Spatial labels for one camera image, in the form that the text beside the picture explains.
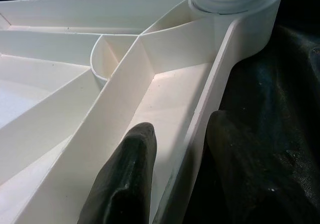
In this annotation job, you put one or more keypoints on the black plastic cover sheet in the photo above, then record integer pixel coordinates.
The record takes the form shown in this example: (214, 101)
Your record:
(287, 83)

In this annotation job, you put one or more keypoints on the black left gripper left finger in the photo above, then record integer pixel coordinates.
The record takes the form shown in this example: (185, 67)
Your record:
(125, 179)

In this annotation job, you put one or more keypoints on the white plastic table top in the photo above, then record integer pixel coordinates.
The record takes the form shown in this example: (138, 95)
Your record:
(150, 78)

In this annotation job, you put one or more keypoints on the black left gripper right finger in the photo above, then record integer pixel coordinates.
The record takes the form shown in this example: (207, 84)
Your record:
(250, 174)

